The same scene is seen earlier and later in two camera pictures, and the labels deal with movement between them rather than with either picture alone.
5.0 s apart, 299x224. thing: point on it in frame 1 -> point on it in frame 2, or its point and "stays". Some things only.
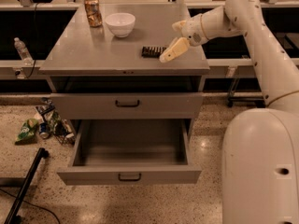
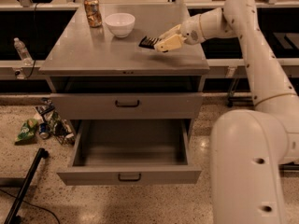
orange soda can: [92, 7] stays
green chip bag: [28, 132] stays
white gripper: [192, 29] -> [191, 32]
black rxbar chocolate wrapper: [152, 51] -> [149, 42]
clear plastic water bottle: [23, 51] stays
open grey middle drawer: [126, 151] stays
